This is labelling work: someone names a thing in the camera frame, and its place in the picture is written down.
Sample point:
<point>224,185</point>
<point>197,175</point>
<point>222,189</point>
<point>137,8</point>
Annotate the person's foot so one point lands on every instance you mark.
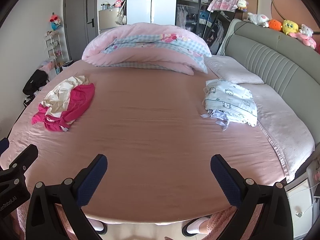
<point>98,226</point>
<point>195,227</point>

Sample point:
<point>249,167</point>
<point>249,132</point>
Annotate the yellow square plush toy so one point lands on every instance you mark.
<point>290,27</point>

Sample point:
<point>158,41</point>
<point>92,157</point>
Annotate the pink folded quilt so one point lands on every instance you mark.
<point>140,62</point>

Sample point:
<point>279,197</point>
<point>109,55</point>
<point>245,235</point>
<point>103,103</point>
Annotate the pink printed hanging garment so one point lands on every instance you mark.
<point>223,1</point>

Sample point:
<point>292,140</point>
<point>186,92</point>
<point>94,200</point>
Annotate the white and purple plush toy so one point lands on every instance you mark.
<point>242,4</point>

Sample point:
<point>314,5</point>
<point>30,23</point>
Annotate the plain cream garment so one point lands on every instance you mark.
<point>65,90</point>

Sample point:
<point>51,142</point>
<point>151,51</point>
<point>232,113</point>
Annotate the orange plush toy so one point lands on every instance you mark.
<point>275,25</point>

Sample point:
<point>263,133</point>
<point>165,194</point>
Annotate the white dog plush toy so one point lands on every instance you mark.
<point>257,19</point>

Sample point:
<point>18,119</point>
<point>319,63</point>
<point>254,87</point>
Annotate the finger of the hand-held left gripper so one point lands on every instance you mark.
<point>3,146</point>
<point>27,155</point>

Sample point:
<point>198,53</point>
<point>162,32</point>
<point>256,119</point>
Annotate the person's right foot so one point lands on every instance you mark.
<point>195,227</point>

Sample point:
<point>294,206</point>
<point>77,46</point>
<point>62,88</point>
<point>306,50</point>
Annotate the white cartoon print pajamas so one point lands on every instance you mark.
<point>232,97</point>

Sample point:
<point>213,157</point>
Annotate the beige drawer cabinet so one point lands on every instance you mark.
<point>107,20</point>

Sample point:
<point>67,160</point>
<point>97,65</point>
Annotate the black bag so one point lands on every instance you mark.
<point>36,80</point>

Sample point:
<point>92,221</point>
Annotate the white wardrobe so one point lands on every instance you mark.
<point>140,2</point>

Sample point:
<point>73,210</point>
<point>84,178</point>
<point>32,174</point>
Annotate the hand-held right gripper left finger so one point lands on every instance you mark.
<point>93,180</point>

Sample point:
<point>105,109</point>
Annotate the white tote bag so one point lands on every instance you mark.
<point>121,17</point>

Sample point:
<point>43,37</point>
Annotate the white nightstand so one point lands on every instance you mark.
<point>300,200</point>

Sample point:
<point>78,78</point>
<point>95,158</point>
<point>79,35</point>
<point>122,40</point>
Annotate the pale waffle-textured pillow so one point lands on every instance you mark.
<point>282,130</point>

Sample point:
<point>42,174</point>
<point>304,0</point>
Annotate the white cat plush toy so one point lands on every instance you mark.
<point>306,30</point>

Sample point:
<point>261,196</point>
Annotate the pale pink pillow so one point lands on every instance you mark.
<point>232,70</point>

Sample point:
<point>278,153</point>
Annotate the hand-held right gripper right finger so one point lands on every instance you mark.
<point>223,180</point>

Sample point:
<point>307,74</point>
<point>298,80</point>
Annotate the pink plush doll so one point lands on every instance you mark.
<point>119,3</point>

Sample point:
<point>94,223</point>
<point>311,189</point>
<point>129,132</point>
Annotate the pink plush toy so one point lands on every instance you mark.
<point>308,41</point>

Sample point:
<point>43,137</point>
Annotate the person's left foot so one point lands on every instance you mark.
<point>98,226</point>

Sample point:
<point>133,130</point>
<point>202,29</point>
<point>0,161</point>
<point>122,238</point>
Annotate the grey padded headboard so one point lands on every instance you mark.
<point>275,62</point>

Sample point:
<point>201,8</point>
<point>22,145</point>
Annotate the cream shirt with magenta sleeves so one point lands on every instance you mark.
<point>80,100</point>

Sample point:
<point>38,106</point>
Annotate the white round appliance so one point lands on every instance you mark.
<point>67,64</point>

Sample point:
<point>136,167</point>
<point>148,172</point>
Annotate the grey door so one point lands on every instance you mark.
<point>77,25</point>

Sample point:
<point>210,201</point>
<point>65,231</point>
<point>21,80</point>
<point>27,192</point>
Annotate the red and blue plush toy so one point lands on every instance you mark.
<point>55,22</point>

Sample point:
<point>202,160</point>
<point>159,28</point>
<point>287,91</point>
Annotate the pink cloth bundle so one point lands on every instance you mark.
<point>47,66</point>

